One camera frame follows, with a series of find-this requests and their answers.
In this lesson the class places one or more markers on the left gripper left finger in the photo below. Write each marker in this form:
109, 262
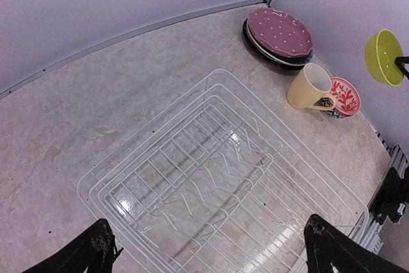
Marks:
94, 250

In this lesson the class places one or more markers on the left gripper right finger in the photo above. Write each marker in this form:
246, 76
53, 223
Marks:
328, 249

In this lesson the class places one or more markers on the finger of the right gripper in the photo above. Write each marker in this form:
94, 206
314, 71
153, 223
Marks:
400, 63

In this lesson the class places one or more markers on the green bowl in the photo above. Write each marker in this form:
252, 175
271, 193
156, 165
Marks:
380, 54

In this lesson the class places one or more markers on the red white patterned bowl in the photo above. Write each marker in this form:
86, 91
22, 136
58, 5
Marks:
348, 99

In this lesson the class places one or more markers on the yellow mug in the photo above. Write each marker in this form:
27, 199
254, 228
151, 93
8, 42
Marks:
311, 85

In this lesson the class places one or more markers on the black rimmed dark plate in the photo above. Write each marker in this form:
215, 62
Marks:
245, 28

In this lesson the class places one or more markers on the pink dotted plate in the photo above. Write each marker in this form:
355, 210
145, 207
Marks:
280, 32

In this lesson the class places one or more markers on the blue white zigzag bowl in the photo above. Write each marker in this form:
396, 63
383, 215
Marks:
326, 102

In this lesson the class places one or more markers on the teal wave pattern plate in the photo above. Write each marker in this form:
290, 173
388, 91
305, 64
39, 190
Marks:
297, 61

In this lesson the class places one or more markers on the aluminium front rail frame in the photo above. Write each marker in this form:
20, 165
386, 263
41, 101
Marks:
367, 231

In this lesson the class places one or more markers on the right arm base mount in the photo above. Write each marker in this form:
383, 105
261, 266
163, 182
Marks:
391, 199

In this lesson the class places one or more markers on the white wire dish rack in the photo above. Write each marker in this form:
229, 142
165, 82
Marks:
218, 183

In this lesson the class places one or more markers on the aluminium back wall rail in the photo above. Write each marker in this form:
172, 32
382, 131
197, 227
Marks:
129, 35

